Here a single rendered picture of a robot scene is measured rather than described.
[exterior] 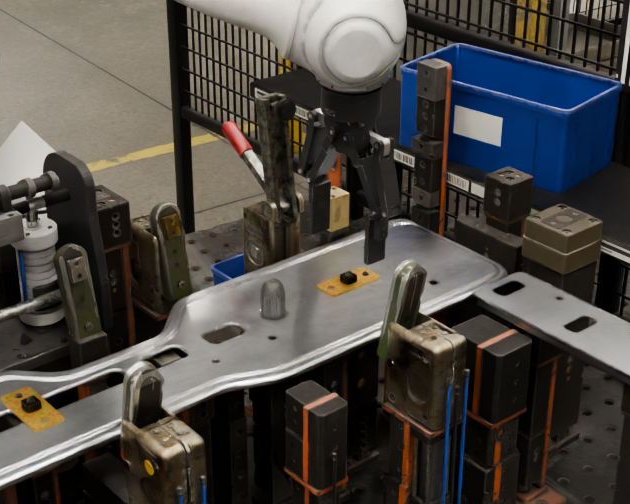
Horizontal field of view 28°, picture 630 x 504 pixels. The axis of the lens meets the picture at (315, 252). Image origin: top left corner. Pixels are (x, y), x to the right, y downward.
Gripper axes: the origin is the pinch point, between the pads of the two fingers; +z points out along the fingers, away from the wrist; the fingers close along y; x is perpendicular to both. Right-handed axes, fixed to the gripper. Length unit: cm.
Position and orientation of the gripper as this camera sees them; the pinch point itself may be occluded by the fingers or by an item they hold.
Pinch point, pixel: (346, 231)
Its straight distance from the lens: 162.8
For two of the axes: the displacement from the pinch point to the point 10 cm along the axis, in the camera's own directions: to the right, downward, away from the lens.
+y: 6.4, 3.7, -6.7
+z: -0.2, 8.8, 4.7
